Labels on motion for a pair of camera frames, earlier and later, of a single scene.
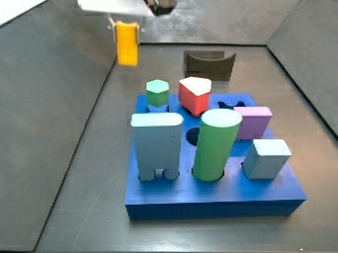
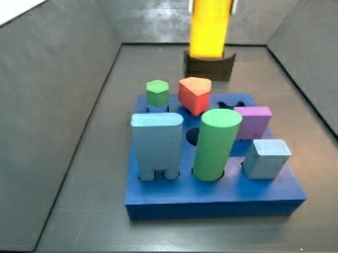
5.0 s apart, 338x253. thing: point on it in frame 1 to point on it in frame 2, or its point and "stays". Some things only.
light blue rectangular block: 266,158 stays
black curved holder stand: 207,63 stays
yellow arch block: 127,42 to 209,28
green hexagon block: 158,92 stays
